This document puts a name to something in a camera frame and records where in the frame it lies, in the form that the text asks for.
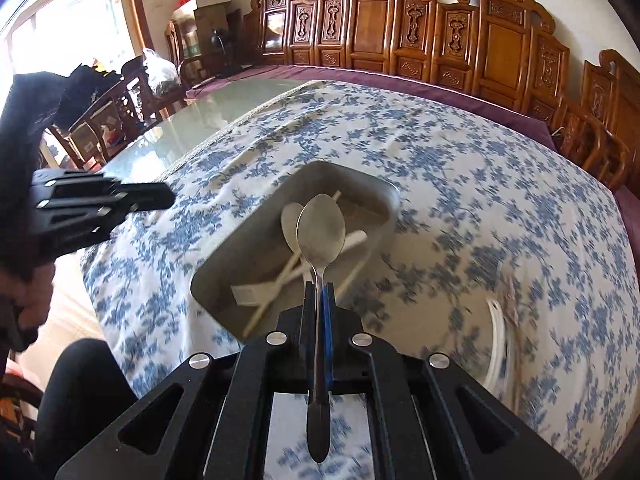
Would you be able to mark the grey metal tray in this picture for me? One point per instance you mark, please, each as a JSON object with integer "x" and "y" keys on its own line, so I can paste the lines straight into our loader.
{"x": 250, "y": 270}

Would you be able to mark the blue floral tablecloth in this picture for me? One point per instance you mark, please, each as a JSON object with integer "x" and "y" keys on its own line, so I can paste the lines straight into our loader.
{"x": 450, "y": 200}

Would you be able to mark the metal spoon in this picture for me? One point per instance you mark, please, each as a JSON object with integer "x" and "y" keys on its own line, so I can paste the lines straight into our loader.
{"x": 260, "y": 315}
{"x": 321, "y": 235}

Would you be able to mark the black clothes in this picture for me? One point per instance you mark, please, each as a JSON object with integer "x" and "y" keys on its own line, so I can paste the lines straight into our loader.
{"x": 92, "y": 85}

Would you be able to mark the white plastic spoon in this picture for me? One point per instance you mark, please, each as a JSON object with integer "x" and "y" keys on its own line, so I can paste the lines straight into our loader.
{"x": 291, "y": 225}
{"x": 280, "y": 285}
{"x": 497, "y": 350}

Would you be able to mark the person's leg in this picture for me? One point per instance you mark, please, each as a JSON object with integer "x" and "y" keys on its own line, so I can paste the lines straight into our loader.
{"x": 85, "y": 400}

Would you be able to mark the grey plastic bag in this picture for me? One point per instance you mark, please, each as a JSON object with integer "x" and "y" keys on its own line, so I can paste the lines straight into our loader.
{"x": 160, "y": 75}

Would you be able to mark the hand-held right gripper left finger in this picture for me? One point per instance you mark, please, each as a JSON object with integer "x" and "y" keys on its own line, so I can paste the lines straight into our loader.
{"x": 305, "y": 320}

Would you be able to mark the person's left hand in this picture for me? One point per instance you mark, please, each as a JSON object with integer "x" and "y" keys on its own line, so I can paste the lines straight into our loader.
{"x": 35, "y": 290}

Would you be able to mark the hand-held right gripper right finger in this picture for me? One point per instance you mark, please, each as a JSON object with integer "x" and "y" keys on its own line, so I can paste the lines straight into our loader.
{"x": 328, "y": 340}

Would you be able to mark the black desk lamp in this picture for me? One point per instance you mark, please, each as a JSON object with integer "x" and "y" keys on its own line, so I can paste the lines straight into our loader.
{"x": 222, "y": 50}

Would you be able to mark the carved wooden sofa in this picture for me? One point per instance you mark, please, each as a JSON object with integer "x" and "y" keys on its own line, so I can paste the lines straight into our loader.
{"x": 380, "y": 25}

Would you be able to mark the wooden dining chair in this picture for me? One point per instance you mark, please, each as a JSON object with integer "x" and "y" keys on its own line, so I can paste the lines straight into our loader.
{"x": 125, "y": 110}

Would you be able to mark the wooden door frame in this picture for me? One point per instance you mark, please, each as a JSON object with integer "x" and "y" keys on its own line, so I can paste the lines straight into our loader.
{"x": 135, "y": 5}

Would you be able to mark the large cardboard box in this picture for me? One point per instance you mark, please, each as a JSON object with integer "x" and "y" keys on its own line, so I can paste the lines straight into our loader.
{"x": 210, "y": 22}

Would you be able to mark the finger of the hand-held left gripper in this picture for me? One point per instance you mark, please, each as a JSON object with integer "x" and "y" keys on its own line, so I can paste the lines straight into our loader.
{"x": 145, "y": 195}
{"x": 80, "y": 222}

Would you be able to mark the white flat box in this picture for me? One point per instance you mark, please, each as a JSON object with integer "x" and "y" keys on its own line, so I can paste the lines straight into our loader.
{"x": 210, "y": 1}

